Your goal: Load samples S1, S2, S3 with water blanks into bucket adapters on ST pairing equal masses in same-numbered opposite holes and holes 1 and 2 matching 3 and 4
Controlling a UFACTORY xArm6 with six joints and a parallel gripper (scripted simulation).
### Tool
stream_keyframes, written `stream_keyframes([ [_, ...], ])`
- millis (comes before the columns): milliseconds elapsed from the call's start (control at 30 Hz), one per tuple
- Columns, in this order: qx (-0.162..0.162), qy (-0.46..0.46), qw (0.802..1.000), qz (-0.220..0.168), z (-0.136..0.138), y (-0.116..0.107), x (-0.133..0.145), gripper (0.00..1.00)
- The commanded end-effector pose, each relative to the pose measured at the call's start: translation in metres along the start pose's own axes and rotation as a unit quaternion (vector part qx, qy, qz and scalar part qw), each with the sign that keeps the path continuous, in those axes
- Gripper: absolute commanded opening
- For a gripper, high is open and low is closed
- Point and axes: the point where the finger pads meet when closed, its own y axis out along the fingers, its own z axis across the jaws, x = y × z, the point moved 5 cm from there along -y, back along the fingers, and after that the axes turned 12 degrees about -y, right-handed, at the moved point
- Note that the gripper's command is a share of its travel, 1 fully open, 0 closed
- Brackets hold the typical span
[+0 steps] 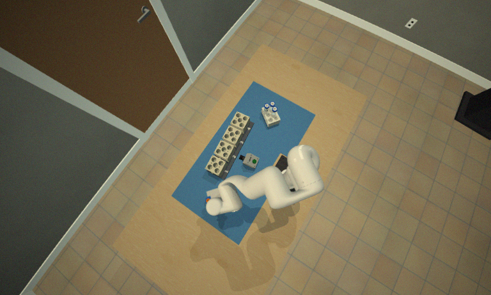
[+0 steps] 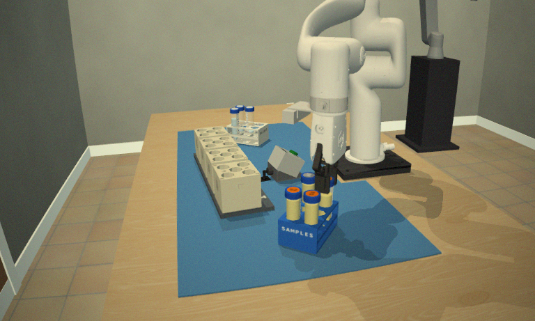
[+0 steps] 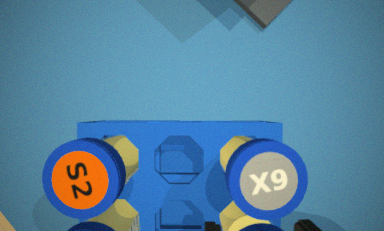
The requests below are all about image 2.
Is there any beige bucket adapter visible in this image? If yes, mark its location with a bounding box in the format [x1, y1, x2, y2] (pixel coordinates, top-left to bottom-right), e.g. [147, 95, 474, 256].
[199, 135, 238, 177]
[205, 147, 248, 193]
[212, 160, 262, 214]
[194, 126, 229, 164]

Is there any blue bench mat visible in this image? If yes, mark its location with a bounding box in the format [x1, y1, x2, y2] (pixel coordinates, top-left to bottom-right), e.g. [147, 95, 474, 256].
[177, 122, 442, 297]

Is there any blue tube rack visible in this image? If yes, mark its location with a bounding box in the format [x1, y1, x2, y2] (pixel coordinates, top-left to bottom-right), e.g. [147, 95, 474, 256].
[278, 201, 339, 254]

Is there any cream tube rack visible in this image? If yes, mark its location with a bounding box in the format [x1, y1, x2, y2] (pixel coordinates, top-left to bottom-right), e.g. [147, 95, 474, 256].
[226, 121, 269, 146]

